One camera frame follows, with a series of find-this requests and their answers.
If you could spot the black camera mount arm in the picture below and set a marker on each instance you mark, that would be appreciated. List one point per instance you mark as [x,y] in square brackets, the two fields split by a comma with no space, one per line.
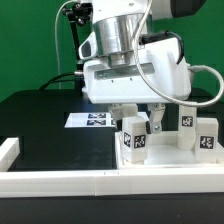
[78,15]

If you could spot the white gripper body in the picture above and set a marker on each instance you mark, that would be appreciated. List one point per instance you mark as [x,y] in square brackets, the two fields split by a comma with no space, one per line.
[124,84]

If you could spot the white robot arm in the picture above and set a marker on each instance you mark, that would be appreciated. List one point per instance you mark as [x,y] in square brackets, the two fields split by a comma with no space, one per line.
[126,62]

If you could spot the white marker sheet with tags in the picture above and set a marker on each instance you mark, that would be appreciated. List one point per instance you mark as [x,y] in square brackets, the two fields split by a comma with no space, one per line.
[90,119]

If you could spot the white U-shaped obstacle fence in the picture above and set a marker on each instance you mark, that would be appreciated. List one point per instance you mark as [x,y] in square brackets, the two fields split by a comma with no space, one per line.
[202,179]

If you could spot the white square table top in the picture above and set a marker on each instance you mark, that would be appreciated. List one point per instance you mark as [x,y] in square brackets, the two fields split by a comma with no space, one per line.
[164,153]

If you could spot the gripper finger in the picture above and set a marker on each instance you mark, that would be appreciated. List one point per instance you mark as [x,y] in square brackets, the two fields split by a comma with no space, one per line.
[154,125]
[117,114]

